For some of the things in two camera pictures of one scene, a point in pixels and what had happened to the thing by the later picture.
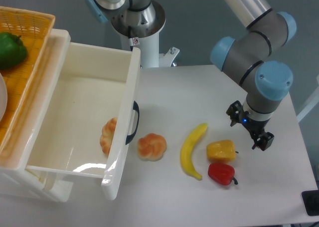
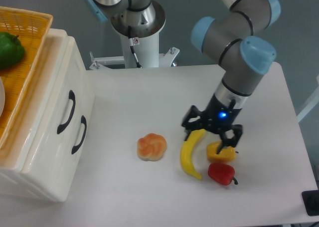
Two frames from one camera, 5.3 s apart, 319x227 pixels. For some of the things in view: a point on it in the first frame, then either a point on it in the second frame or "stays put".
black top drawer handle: x=129 y=137 to x=72 y=97
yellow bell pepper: x=221 y=151 stays put
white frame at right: x=313 y=102 stays put
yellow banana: x=186 y=152 stays put
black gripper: x=255 y=126 to x=217 y=118
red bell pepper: x=222 y=173 stays put
